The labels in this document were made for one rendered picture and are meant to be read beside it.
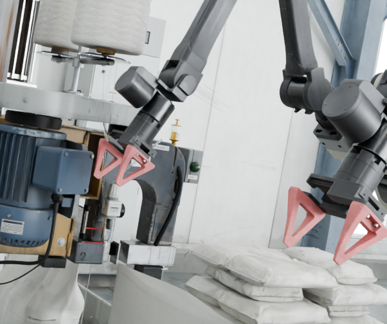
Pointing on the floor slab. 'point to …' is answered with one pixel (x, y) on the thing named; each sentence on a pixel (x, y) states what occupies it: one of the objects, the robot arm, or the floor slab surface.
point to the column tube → (0, 69)
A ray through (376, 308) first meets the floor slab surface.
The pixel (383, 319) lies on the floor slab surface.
